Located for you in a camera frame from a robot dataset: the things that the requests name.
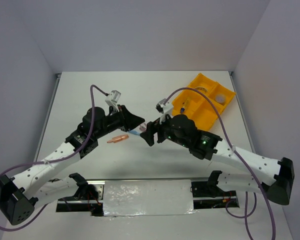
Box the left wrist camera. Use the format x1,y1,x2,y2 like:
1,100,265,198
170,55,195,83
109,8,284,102
105,90,121,108

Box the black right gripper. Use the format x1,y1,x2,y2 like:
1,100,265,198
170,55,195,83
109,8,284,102
139,110,190,148

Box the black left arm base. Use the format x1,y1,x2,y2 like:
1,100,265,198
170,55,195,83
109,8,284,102
56,173,105,217

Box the pink highlighter pen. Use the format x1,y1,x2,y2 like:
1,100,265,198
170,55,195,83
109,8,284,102
139,125,147,132

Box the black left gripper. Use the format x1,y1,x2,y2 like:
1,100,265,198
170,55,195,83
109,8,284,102
94,104,145,139

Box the silver foil sheet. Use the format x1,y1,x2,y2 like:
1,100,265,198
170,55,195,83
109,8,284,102
103,179,195,217

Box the yellow compartment bin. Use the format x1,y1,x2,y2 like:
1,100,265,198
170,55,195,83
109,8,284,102
172,73,236,131

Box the blue highlighter pen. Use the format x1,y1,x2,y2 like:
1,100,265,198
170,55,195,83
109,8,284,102
129,130,140,136

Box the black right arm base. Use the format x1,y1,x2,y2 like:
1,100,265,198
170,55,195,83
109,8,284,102
189,170,239,210

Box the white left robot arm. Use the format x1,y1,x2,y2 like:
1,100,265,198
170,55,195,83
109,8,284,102
0,105,145,226

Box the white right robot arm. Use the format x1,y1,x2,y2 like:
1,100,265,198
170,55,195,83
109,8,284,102
140,114,295,206

